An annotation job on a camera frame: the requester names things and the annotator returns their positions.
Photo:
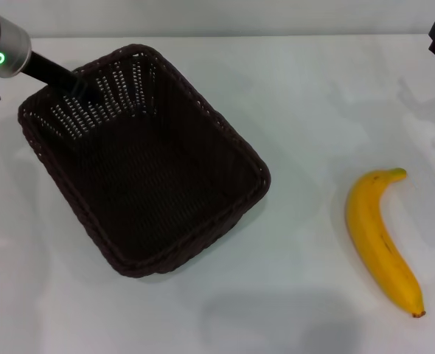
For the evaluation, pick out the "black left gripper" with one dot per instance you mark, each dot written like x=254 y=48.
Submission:
x=51 y=73

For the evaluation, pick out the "dark brown woven basket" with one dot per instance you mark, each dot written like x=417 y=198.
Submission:
x=158 y=191

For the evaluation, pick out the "yellow banana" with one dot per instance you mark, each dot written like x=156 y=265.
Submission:
x=372 y=228

